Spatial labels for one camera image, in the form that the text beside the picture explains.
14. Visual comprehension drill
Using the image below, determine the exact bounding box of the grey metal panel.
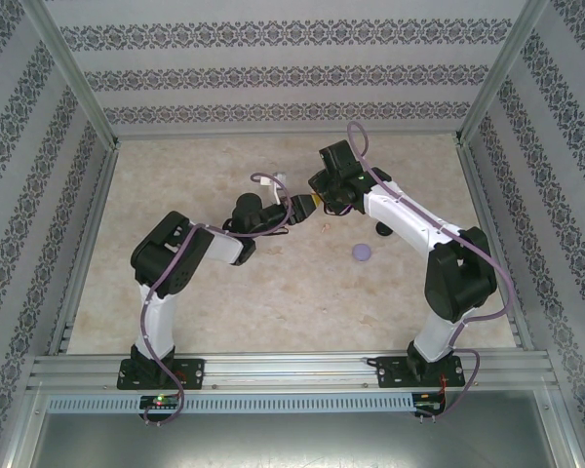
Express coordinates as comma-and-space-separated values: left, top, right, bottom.
9, 389, 584, 468

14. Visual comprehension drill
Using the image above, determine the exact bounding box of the aluminium side rail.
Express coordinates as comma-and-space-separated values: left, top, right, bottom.
47, 138, 122, 356
455, 136, 536, 352

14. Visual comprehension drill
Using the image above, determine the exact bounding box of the aluminium mounting rail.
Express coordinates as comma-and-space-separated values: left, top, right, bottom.
26, 353, 555, 392

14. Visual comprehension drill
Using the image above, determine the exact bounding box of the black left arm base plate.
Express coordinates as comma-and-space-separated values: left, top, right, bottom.
116, 358, 207, 391

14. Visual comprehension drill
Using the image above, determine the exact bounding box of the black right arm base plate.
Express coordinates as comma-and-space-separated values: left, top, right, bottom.
372, 355, 467, 390

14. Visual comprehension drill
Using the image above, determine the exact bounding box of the aluminium frame post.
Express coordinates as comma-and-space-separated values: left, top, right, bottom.
19, 0, 123, 150
453, 0, 553, 147

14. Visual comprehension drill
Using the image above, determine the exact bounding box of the grey slotted cable duct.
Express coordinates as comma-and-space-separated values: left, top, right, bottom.
46, 393, 415, 414

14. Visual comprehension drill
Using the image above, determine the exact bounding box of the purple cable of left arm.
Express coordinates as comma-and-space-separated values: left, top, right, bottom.
140, 172, 293, 428

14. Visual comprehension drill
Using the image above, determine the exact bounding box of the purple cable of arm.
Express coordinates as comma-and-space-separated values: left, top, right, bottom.
140, 172, 293, 428
345, 120, 513, 419

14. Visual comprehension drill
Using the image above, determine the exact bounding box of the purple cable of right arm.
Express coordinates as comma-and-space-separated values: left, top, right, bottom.
345, 120, 513, 419

